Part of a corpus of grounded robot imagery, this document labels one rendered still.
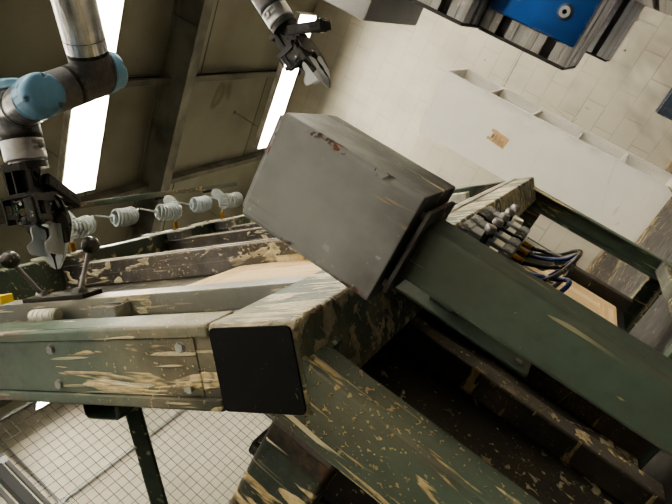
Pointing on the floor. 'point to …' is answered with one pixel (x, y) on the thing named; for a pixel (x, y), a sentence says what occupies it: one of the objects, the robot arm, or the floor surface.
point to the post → (547, 329)
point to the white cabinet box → (545, 152)
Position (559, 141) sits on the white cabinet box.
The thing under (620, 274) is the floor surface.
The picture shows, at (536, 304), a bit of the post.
